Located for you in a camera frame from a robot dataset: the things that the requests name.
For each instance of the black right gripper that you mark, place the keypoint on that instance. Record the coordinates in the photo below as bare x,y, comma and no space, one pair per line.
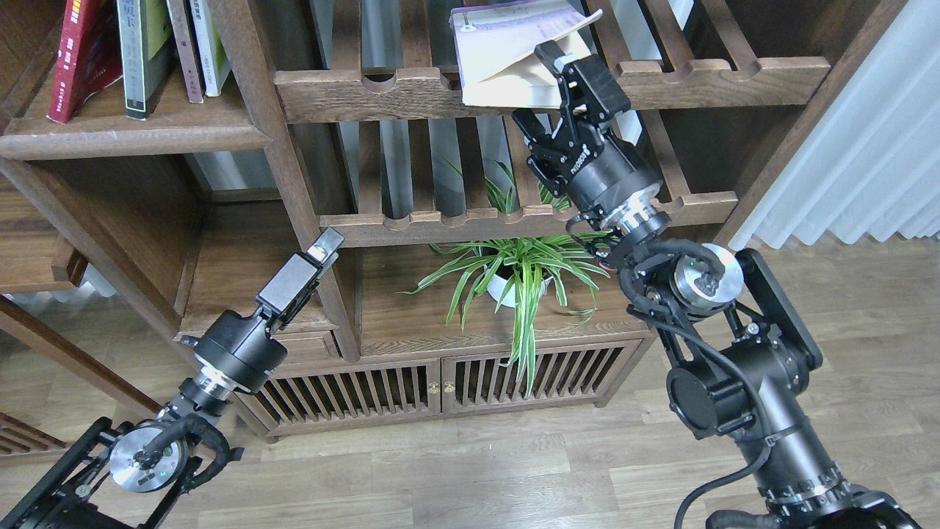
602,176

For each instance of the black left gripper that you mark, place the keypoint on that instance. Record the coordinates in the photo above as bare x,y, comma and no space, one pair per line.
242,347

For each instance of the white lavender cover book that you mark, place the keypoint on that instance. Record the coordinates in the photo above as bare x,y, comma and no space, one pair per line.
495,51

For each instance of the black yellow-green cover book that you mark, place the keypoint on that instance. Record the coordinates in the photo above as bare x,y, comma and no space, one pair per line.
146,38

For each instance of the red cover book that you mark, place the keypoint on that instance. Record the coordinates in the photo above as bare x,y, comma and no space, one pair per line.
88,57

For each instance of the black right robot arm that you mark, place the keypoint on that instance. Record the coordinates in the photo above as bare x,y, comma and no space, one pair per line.
739,353

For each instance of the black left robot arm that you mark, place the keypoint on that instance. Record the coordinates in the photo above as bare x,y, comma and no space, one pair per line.
180,449

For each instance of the green spider plant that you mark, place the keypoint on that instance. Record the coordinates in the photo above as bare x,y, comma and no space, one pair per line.
476,262

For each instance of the brown wooden bookshelf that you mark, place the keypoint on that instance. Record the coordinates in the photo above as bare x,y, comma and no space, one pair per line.
338,118

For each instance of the white plant pot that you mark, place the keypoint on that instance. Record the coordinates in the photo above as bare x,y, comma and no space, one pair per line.
507,283

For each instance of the white green upright book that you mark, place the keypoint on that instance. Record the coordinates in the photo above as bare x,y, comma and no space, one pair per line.
214,63

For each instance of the dark wooden side furniture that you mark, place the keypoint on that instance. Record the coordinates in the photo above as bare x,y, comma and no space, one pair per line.
37,258

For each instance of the brown spine upright book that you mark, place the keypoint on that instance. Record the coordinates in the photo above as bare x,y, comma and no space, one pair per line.
180,17

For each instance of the white pleated curtain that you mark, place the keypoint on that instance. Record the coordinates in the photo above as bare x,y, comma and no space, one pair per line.
870,167

